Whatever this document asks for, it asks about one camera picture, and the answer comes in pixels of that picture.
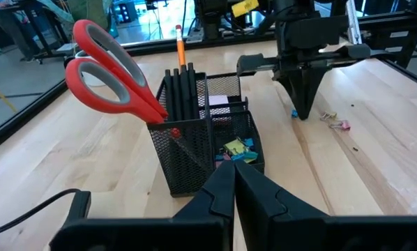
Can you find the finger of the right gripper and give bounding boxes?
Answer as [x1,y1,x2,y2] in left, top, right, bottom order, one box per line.
[281,68,305,118]
[303,66,330,120]

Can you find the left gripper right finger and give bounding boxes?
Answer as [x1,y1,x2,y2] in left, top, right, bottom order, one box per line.
[235,160,417,251]

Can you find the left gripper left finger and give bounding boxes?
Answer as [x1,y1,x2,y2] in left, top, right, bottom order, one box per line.
[50,160,235,251]

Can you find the teal binder clip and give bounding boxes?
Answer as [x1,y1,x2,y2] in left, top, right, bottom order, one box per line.
[231,151,259,164]

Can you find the yellow-green eraser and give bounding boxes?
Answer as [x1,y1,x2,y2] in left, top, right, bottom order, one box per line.
[223,138,248,156]

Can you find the black mesh desk organizer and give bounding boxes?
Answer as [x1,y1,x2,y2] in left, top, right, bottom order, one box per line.
[146,71,266,198]

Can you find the black pen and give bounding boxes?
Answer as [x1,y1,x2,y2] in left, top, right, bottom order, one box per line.
[180,62,199,121]
[172,68,183,121]
[164,68,174,122]

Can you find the orange pencil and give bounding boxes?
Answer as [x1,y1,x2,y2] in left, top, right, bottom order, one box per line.
[175,24,187,69]

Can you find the red handled scissors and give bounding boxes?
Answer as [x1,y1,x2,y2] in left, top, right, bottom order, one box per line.
[64,19,182,139]

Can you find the black background table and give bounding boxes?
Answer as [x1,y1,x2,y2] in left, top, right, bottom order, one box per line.
[0,0,73,66]

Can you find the yellow cable tag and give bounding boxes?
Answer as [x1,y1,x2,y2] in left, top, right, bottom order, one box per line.
[231,0,260,18]

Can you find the black lamp power cord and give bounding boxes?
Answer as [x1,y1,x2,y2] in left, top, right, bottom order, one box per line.
[0,188,92,240]

